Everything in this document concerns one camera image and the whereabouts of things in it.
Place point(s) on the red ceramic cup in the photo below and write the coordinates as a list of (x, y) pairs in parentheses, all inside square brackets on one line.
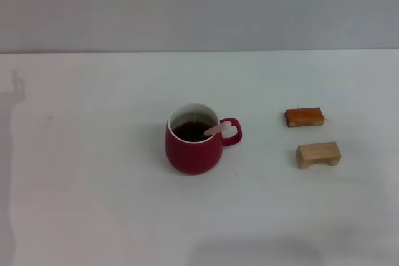
[(193, 157)]

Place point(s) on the dark coffee liquid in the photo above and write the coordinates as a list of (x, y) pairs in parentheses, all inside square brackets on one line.
[(188, 132)]

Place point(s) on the dark orange wooden block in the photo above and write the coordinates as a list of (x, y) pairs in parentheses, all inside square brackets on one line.
[(304, 116)]

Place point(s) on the light notched wooden block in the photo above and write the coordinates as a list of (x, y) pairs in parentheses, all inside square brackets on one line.
[(315, 152)]

